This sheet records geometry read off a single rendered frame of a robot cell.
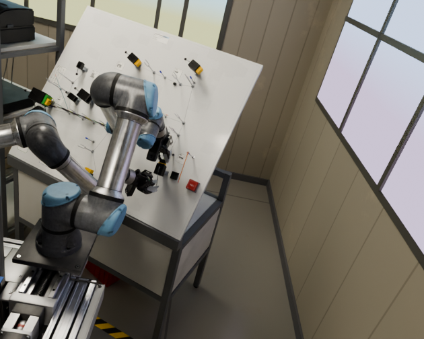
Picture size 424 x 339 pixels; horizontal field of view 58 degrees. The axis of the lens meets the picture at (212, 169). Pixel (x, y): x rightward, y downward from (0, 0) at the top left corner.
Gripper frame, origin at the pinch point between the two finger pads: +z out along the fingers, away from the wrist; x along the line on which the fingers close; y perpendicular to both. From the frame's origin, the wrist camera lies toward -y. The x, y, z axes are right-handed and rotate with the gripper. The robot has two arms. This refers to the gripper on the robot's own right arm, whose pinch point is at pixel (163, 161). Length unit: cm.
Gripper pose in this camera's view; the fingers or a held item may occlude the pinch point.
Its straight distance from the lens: 199.9
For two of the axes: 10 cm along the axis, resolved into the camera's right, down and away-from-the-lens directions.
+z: 0.5, 5.8, 8.2
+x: -9.2, -2.9, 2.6
